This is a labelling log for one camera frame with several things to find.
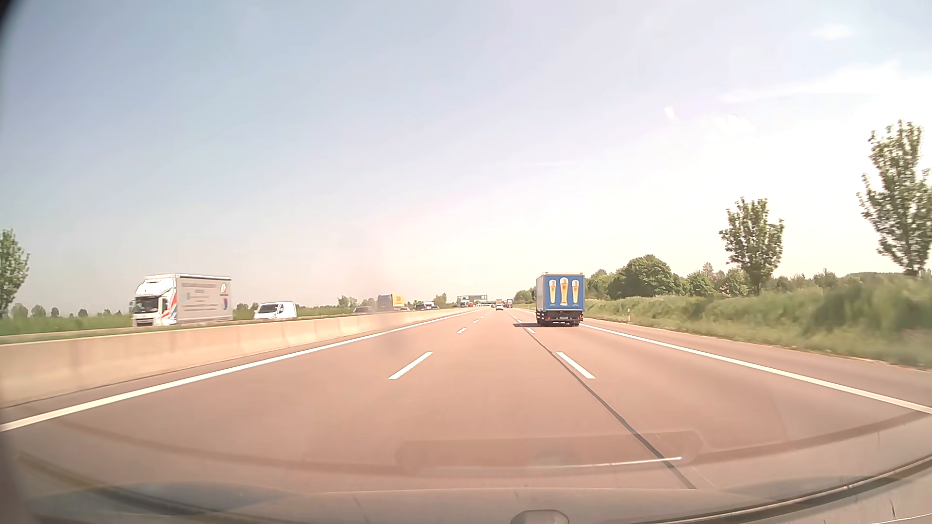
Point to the overhead sign gantry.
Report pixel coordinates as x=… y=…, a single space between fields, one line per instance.
x=472 y=298

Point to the queue of vehicles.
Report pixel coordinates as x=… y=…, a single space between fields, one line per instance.
x=501 y=303

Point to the blue and yellow lorry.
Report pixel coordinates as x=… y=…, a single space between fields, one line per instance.
x=390 y=301

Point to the blue box lorry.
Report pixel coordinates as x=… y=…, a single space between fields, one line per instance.
x=560 y=298

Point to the road markings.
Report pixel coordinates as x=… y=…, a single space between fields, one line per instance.
x=412 y=365

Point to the grey asphalt road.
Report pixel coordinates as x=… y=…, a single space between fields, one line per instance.
x=480 y=393

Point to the row of trees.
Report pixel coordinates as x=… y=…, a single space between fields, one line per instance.
x=648 y=280

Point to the white van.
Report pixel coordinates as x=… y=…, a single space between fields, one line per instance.
x=276 y=311

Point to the car's own bonnet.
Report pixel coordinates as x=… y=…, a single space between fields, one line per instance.
x=466 y=506

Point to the white box lorry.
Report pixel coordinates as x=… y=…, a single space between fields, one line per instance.
x=182 y=299

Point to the tall slender tree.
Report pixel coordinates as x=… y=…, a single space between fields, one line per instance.
x=753 y=244
x=901 y=200

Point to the grass verge with bushes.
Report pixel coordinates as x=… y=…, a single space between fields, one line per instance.
x=786 y=316

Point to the concrete median barrier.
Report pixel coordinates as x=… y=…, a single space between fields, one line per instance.
x=145 y=353

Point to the green field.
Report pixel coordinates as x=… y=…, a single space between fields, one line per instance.
x=65 y=323

